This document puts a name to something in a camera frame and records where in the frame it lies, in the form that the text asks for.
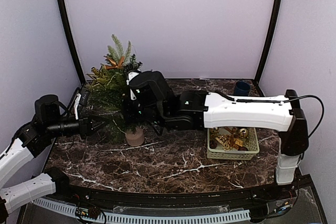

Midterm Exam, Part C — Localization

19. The gold bauble right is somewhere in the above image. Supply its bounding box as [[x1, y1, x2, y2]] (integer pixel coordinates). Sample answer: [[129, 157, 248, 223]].
[[238, 128, 249, 138]]

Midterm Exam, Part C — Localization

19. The round wooden tree base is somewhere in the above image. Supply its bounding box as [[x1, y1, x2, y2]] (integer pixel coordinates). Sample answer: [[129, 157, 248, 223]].
[[125, 127, 144, 147]]

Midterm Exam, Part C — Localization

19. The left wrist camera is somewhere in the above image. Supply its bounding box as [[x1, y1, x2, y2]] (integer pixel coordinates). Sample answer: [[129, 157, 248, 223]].
[[72, 88, 90, 120]]

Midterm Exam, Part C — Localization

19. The small green christmas tree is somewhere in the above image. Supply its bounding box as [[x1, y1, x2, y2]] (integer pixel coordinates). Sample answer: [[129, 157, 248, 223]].
[[87, 34, 143, 143]]

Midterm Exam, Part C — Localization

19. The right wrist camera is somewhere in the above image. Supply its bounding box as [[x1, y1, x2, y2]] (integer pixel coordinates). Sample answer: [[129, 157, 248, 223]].
[[126, 69, 141, 100]]

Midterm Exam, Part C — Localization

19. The dark blue mug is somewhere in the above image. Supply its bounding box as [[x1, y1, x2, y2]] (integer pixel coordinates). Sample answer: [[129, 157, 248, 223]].
[[234, 80, 251, 97]]

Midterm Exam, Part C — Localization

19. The white cable duct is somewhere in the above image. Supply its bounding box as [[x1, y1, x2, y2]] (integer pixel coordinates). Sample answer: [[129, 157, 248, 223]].
[[33, 198, 250, 223]]

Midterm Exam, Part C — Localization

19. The pale green plastic basket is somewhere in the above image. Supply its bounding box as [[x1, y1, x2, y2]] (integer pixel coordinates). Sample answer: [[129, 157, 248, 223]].
[[207, 127, 259, 160]]

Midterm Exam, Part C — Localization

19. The brown pine cone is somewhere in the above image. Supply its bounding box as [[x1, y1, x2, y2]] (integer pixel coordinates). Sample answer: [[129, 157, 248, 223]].
[[209, 141, 217, 149]]

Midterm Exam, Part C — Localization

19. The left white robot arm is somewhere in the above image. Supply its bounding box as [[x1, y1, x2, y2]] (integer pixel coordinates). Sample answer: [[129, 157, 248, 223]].
[[1, 94, 108, 222]]

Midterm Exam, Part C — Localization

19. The brown bauble front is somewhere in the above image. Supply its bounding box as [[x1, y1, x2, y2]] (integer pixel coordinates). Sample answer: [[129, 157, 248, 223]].
[[238, 146, 249, 151]]

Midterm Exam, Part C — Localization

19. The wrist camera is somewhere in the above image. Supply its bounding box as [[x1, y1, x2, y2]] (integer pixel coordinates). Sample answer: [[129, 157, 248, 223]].
[[72, 88, 90, 120], [126, 69, 141, 100]]

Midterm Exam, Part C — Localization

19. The gold star tree topper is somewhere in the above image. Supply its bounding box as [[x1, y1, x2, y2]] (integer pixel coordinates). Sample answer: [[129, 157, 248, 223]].
[[86, 66, 114, 87]]

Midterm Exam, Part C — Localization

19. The copper ribbon bow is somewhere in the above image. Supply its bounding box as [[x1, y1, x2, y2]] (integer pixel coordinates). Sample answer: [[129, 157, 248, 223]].
[[102, 56, 125, 70]]

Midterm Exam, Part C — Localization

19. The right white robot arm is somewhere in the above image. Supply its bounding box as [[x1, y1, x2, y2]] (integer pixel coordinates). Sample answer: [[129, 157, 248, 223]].
[[122, 70, 311, 200]]

